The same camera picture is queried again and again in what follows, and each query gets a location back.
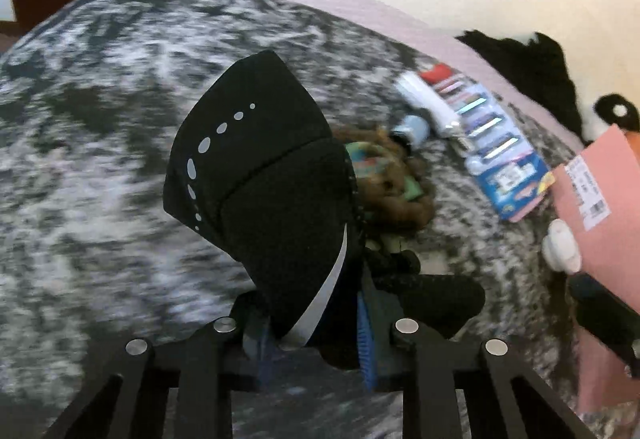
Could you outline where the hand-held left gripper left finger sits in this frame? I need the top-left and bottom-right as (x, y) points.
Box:
(42, 299), (276, 439)

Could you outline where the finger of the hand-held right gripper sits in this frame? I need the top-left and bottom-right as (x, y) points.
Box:
(567, 271), (640, 380)

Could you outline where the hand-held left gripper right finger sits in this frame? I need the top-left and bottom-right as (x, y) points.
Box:
(356, 293), (598, 439)

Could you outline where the pink mailer envelope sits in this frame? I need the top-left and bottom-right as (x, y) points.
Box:
(550, 128), (640, 412)

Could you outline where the black cap with white dots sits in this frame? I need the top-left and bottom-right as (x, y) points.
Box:
(162, 50), (364, 370)

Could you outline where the white round knob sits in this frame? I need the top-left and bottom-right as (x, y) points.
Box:
(542, 218), (584, 276)

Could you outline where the black cloth item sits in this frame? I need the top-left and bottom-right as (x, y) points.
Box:
(365, 249), (487, 341)

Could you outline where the brown plush toy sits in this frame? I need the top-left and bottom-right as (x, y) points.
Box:
(331, 125), (437, 234)

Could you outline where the toy car blister pack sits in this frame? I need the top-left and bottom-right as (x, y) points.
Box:
(419, 63), (557, 224)

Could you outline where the light blue small bottle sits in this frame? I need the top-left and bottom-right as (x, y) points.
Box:
(389, 115), (430, 152)

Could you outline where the black and white panda plush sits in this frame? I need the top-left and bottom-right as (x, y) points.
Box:
(456, 30), (640, 146)

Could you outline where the white tube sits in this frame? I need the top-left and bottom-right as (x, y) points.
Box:
(394, 70), (462, 140)

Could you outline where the grey mottled blanket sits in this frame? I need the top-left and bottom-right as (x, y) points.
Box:
(0, 0), (640, 439)

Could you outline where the pink bed sheet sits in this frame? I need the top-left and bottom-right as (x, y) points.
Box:
(112, 0), (587, 150)

